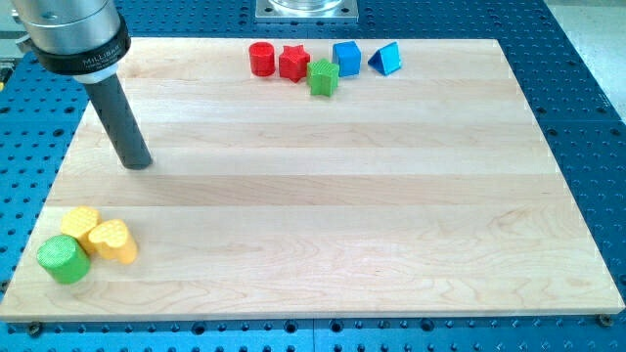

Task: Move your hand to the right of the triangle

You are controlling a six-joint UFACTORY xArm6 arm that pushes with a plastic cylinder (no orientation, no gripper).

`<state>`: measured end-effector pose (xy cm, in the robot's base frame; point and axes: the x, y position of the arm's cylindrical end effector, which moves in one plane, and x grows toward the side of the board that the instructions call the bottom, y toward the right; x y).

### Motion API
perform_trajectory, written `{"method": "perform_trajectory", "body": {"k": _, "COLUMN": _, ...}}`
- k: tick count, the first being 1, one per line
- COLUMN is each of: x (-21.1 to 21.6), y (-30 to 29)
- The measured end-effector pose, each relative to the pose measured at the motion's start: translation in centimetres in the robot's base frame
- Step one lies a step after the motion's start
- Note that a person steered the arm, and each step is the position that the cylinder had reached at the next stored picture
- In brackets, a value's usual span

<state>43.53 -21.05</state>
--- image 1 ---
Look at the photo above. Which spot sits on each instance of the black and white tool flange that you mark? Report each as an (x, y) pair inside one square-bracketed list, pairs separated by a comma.
[(91, 61)]

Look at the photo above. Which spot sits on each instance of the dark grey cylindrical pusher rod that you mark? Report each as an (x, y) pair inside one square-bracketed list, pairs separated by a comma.
[(111, 105)]

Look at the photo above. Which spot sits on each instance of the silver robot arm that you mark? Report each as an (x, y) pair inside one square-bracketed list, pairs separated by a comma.
[(85, 39)]

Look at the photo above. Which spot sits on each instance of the blue triangle block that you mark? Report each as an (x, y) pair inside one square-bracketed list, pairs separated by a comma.
[(386, 60)]

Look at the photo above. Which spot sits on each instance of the yellow hexagon block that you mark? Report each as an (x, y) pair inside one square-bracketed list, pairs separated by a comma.
[(78, 223)]

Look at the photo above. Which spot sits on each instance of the yellow heart block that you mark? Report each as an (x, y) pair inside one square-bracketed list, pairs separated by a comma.
[(113, 241)]

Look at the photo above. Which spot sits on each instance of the red cylinder block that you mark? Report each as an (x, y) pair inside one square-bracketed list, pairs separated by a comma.
[(262, 58)]

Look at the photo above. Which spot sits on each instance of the green cylinder block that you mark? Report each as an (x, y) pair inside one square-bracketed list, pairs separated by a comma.
[(63, 259)]

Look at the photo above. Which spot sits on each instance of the red star block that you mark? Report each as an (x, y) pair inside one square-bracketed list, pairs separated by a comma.
[(293, 62)]

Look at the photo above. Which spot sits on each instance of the wooden board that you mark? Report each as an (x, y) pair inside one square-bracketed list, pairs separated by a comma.
[(428, 192)]

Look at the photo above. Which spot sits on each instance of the green star block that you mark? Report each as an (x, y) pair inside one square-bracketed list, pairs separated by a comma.
[(322, 77)]

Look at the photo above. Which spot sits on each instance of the blue cube block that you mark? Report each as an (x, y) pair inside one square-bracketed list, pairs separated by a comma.
[(347, 56)]

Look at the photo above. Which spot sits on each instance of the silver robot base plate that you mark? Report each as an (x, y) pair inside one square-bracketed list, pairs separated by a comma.
[(306, 10)]

